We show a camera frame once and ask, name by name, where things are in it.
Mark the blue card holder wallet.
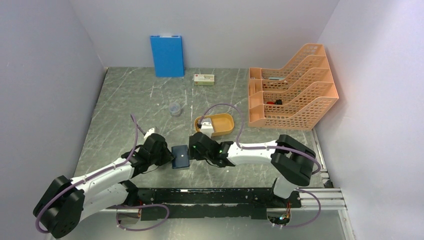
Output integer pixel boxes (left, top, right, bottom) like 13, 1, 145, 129
171, 145, 190, 170

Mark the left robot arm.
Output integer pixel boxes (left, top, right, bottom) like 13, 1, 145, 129
32, 133, 175, 238

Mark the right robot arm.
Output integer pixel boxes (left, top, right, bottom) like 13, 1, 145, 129
188, 132, 321, 207

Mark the orange oval tray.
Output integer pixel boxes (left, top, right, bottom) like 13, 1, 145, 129
194, 113, 235, 137

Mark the small clear plastic cup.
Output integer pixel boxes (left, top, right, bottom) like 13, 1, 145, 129
168, 102, 182, 117

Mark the small red white box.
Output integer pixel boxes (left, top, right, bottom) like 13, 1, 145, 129
193, 74, 215, 86

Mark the red black item in rack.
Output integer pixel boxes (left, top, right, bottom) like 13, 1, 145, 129
266, 99, 283, 105

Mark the blue folder box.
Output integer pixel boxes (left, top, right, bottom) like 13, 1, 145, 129
150, 35, 185, 78

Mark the orange mesh file rack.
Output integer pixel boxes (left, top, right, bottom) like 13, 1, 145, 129
247, 43, 339, 130

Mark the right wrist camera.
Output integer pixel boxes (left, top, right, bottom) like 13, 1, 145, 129
197, 121, 215, 138

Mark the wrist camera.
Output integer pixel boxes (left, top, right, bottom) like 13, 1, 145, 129
197, 121, 215, 138
143, 127, 157, 139

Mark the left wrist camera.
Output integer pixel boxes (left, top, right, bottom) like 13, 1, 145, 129
143, 127, 157, 139

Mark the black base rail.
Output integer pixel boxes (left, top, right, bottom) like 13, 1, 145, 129
112, 187, 301, 221

